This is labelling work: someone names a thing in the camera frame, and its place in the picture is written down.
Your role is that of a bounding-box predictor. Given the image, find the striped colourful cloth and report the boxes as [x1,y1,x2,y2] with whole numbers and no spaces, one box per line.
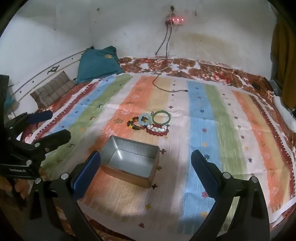
[21,73,296,232]

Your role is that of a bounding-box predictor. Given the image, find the green bangle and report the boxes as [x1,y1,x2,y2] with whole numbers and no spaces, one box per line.
[151,110,172,126]

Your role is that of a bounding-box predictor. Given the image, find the yellow curtain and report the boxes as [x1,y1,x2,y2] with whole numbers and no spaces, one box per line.
[270,21,296,109]

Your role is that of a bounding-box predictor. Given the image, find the long black charging cable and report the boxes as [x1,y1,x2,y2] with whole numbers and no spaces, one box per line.
[151,23,189,93]

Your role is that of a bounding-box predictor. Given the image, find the white cloth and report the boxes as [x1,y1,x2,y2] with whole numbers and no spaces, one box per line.
[273,95,296,132]

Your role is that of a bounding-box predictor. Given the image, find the white and red bead bracelet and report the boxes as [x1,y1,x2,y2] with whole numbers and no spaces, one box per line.
[146,123,169,131]

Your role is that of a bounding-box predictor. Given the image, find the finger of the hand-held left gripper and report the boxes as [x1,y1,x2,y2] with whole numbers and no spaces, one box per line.
[3,110,53,139]
[9,129,72,163]

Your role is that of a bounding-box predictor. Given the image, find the light blue bangle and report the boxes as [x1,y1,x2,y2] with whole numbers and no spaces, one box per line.
[138,113,152,126]

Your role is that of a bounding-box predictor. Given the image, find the metal tin box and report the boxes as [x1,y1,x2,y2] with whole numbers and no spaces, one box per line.
[99,136,160,189]

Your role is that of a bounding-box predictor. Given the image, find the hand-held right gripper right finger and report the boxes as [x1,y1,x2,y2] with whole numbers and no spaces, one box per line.
[190,149,271,241]

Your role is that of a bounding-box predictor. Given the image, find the brown striped cushion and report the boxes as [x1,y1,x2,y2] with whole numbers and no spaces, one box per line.
[30,71,77,109]

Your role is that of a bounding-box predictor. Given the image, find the metal rail with ornament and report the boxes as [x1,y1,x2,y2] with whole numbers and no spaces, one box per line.
[9,47,93,102]

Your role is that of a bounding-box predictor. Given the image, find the yellow and dark bead bracelet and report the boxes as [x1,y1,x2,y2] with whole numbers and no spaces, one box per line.
[126,117,147,131]

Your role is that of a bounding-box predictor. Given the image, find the teal pillow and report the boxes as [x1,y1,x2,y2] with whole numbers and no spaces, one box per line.
[76,46,124,83]

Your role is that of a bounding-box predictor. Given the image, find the white cable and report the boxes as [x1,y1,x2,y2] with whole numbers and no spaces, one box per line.
[139,58,176,72]

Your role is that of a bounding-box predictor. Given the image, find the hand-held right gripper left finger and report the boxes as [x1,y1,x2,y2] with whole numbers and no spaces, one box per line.
[25,151,102,241]

